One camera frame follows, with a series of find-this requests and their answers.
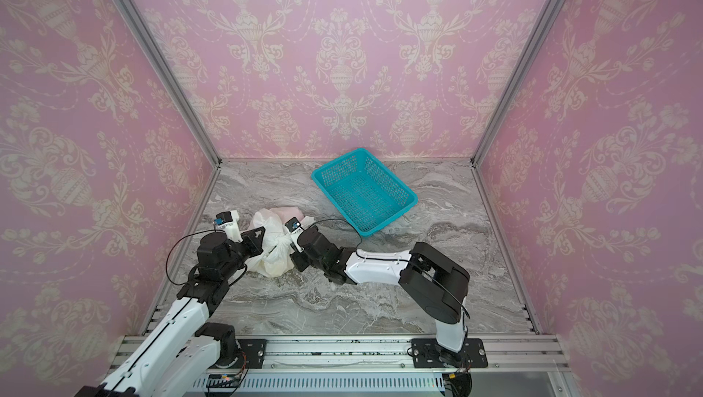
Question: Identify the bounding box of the white plastic bag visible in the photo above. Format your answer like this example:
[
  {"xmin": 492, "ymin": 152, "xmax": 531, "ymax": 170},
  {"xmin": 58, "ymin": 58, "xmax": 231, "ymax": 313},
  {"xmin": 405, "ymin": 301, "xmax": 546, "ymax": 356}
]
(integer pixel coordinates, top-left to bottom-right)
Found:
[{"xmin": 246, "ymin": 207, "xmax": 315, "ymax": 278}]

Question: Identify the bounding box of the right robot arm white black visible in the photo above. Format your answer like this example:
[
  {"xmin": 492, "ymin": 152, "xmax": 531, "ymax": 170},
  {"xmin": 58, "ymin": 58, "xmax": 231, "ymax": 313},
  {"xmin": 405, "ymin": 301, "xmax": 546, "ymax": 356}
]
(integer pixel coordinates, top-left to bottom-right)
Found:
[{"xmin": 290, "ymin": 224, "xmax": 470, "ymax": 353}]

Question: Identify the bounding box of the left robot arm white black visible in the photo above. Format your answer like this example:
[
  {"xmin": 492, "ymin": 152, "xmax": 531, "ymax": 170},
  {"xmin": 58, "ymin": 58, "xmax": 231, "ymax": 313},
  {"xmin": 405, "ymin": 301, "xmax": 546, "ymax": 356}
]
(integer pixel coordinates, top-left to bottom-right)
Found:
[{"xmin": 77, "ymin": 227, "xmax": 265, "ymax": 396}]

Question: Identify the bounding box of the teal plastic basket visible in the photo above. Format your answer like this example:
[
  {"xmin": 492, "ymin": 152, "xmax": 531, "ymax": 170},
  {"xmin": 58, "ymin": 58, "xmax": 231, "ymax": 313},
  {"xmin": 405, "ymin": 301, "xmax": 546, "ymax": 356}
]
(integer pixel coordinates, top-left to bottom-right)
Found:
[{"xmin": 311, "ymin": 148, "xmax": 419, "ymax": 237}]

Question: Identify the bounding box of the small black electronics board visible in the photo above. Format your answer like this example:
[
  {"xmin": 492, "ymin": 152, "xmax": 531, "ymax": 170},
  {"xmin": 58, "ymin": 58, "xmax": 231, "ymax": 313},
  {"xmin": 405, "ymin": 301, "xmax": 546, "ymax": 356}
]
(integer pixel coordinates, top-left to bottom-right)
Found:
[{"xmin": 204, "ymin": 374, "xmax": 243, "ymax": 397}]

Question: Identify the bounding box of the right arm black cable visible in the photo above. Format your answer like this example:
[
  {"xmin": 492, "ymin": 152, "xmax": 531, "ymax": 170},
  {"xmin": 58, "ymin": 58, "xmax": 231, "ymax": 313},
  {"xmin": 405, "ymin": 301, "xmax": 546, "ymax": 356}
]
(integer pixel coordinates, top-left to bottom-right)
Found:
[{"xmin": 306, "ymin": 218, "xmax": 473, "ymax": 321}]

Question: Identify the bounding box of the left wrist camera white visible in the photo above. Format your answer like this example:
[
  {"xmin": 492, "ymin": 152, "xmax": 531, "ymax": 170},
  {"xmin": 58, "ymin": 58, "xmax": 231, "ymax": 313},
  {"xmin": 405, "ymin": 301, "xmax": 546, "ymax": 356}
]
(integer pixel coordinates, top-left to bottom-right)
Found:
[{"xmin": 213, "ymin": 210, "xmax": 243, "ymax": 243}]

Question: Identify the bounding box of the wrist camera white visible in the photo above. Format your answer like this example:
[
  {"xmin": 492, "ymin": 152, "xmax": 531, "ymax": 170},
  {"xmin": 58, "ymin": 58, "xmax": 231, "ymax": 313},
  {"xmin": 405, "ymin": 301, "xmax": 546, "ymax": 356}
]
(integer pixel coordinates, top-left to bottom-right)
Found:
[
  {"xmin": 285, "ymin": 217, "xmax": 305, "ymax": 252},
  {"xmin": 213, "ymin": 210, "xmax": 243, "ymax": 243}
]

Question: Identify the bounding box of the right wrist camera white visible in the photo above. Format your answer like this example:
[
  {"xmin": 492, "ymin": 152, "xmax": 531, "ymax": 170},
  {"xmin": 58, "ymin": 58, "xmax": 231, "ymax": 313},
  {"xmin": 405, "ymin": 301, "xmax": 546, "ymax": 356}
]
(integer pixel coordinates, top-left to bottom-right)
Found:
[{"xmin": 285, "ymin": 217, "xmax": 305, "ymax": 252}]

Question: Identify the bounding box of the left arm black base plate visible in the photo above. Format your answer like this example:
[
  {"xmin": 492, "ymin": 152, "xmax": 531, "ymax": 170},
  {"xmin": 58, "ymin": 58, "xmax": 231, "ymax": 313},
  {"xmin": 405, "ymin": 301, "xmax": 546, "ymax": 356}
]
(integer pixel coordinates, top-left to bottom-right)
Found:
[{"xmin": 231, "ymin": 338, "xmax": 267, "ymax": 371}]

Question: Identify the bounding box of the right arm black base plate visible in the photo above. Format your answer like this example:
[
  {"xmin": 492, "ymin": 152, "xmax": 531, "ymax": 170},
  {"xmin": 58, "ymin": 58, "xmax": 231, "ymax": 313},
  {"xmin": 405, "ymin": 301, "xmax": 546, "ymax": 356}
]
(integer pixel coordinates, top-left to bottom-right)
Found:
[{"xmin": 408, "ymin": 338, "xmax": 489, "ymax": 370}]

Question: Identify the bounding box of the aluminium front rail frame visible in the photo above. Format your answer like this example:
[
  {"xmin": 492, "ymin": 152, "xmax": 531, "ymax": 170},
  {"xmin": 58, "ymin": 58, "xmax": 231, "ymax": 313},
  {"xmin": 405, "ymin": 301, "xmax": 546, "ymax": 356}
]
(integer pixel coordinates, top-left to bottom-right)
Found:
[{"xmin": 106, "ymin": 333, "xmax": 577, "ymax": 396}]

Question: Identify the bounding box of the left aluminium corner post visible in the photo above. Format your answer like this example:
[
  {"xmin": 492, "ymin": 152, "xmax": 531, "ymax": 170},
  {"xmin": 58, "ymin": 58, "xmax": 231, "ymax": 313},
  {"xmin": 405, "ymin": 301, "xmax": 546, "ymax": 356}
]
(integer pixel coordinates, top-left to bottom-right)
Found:
[{"xmin": 113, "ymin": 0, "xmax": 222, "ymax": 168}]

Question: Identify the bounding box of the aluminium corner post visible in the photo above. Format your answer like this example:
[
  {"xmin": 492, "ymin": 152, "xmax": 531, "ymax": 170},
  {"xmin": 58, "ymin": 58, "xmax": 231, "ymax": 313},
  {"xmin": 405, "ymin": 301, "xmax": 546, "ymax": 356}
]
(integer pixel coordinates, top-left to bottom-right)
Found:
[
  {"xmin": 113, "ymin": 0, "xmax": 222, "ymax": 168},
  {"xmin": 472, "ymin": 0, "xmax": 566, "ymax": 169}
]

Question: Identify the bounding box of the right aluminium corner post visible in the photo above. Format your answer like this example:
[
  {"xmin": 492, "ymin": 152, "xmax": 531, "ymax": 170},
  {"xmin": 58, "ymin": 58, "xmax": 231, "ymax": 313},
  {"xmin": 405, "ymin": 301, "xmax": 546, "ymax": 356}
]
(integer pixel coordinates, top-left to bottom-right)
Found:
[{"xmin": 472, "ymin": 0, "xmax": 566, "ymax": 169}]

